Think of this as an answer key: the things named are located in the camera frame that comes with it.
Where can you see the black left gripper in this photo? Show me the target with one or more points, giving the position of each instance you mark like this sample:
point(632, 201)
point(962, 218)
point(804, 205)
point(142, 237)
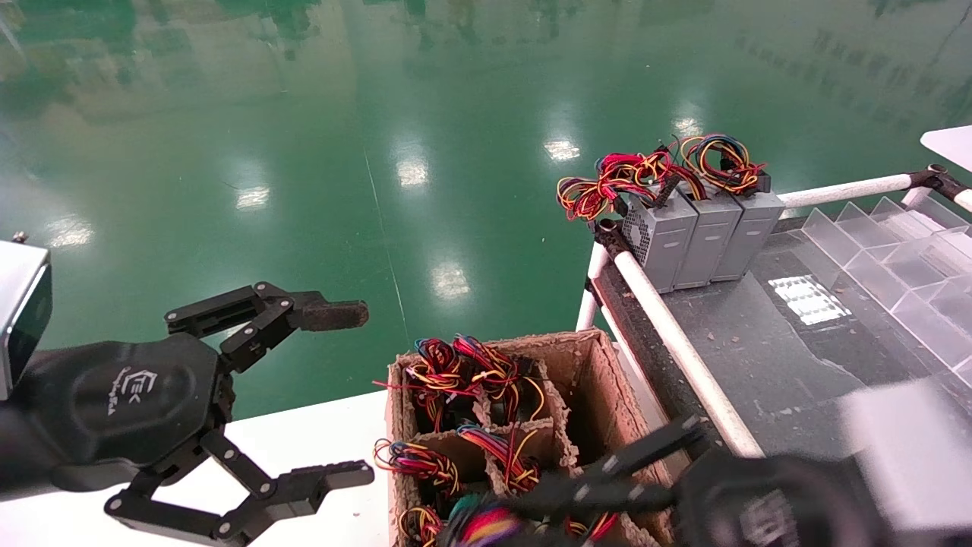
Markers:
point(114, 395)

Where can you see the white frame leg pipe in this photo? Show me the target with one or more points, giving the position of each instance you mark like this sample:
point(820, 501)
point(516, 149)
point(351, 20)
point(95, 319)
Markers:
point(586, 315)

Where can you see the white flat panel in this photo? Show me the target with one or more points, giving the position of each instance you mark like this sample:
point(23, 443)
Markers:
point(949, 146)

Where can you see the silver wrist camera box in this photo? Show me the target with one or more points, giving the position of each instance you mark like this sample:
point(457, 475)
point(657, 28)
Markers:
point(19, 311)
point(911, 456)

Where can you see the left gripper finger worn pad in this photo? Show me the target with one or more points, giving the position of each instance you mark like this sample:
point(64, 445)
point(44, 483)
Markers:
point(334, 315)

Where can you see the brown cardboard divider box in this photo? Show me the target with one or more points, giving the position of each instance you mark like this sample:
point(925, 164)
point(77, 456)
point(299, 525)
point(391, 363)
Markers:
point(600, 395)

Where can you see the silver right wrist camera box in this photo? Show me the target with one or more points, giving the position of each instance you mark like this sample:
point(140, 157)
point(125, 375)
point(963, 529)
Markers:
point(911, 456)

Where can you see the whitish frame rail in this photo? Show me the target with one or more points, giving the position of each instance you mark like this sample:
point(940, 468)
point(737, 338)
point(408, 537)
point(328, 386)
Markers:
point(645, 395)

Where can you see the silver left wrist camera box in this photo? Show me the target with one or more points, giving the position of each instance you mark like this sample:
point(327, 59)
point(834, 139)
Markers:
point(19, 311)

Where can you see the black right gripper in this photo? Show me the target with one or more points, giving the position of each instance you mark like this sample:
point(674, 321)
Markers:
point(774, 509)

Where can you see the short white frame pipe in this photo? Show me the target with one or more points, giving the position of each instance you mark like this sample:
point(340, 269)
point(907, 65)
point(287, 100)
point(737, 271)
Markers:
point(963, 199)

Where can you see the clear acrylic divider tray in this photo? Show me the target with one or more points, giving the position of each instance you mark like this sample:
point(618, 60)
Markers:
point(896, 266)

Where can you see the black pipe connector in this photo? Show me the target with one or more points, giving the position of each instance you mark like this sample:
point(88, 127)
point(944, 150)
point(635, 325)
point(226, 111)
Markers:
point(607, 234)
point(932, 178)

